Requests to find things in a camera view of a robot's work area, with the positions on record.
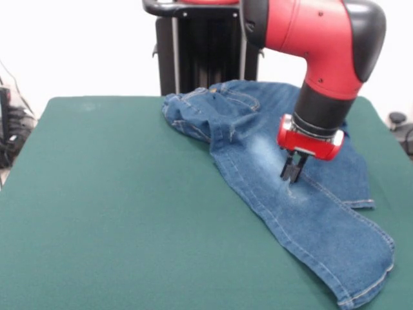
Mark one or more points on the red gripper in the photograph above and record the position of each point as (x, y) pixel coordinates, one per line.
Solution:
(306, 145)

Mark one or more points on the blue denim jeans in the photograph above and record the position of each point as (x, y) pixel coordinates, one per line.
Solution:
(258, 168)

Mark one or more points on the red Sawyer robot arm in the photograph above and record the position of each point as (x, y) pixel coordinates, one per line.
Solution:
(309, 32)

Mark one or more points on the red robot arm base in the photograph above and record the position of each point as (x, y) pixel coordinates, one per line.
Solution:
(209, 1)

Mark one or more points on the black round knob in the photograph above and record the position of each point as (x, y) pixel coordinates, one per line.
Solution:
(397, 117)

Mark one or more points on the dark green table cloth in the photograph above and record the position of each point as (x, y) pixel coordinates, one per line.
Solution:
(96, 226)

